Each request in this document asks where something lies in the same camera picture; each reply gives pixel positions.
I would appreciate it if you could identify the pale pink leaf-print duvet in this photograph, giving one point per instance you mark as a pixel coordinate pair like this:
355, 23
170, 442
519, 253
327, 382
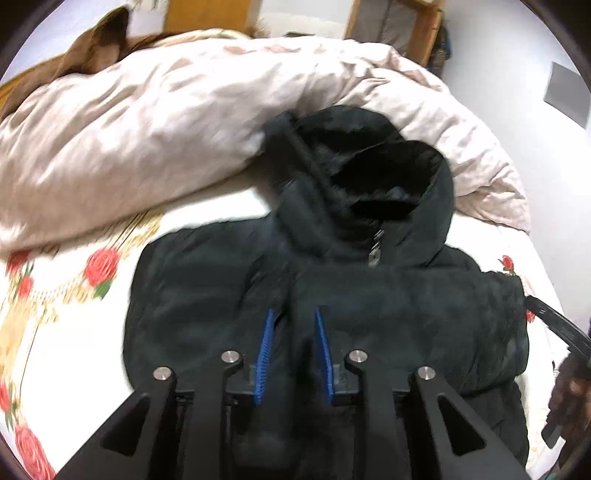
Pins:
152, 124

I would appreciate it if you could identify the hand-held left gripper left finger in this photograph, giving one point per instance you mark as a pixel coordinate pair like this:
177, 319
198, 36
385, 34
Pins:
267, 341

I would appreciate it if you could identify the dark hanging bag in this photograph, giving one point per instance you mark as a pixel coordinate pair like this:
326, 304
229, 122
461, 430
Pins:
441, 50

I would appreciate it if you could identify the grey wall panel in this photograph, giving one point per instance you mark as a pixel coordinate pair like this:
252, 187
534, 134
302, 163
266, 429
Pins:
564, 92

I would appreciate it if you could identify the wooden board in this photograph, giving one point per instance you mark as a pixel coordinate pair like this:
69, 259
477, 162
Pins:
207, 16

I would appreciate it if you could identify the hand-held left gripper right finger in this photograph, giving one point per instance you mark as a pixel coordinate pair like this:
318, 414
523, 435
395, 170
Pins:
323, 346

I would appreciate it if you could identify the wooden frame cabinet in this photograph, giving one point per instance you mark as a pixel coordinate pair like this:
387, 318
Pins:
418, 27

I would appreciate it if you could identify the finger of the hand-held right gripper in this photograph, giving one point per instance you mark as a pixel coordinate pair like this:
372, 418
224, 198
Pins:
561, 325

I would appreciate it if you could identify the brown cloth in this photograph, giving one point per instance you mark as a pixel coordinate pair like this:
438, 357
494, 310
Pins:
97, 50

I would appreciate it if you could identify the black hooded puffer jacket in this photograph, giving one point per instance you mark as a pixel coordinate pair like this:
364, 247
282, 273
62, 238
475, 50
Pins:
406, 300

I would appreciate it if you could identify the white rose-print bed sheet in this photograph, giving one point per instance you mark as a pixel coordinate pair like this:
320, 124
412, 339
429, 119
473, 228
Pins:
69, 350

